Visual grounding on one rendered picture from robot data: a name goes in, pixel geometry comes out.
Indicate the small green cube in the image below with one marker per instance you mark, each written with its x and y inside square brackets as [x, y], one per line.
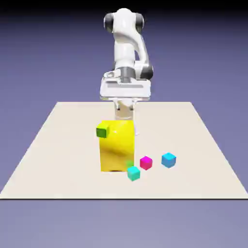
[102, 131]

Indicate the small blue cube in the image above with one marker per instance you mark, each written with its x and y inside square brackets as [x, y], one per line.
[168, 160]

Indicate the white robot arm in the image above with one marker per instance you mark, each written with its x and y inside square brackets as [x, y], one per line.
[124, 29]

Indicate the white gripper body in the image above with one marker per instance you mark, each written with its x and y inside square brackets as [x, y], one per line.
[125, 92]

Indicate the small turquoise cube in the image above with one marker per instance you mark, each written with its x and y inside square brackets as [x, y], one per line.
[133, 173]

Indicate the large yellow box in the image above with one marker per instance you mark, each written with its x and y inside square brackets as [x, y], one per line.
[117, 147]

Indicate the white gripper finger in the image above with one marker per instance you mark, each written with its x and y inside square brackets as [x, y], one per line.
[117, 105]
[133, 105]

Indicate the small magenta cube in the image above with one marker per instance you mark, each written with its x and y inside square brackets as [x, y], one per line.
[145, 163]

